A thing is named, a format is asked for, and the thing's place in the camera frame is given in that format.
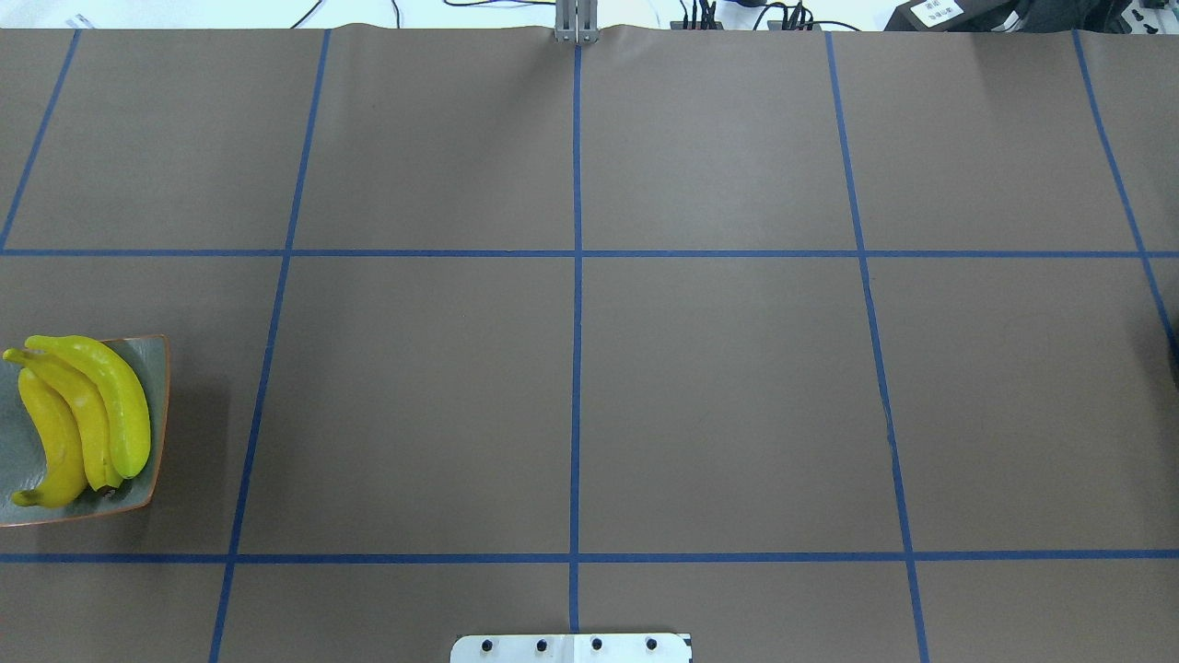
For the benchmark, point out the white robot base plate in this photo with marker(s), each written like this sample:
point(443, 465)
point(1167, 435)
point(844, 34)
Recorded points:
point(601, 647)

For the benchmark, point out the brown paper table cover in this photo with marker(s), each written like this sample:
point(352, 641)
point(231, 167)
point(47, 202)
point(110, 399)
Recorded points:
point(854, 347)

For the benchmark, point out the bright yellow banana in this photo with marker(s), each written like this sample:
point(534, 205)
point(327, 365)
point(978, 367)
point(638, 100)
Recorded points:
point(64, 476)

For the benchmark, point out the black cable plugs cluster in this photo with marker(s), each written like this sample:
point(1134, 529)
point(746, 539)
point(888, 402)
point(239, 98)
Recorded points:
point(777, 16)

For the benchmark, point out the black power adapter with label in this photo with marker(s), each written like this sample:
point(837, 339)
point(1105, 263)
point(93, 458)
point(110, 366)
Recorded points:
point(954, 16)

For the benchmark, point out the grey square plate orange rim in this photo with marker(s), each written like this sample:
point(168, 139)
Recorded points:
point(23, 462)

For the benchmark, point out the aluminium frame post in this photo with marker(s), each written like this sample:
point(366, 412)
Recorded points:
point(576, 21)

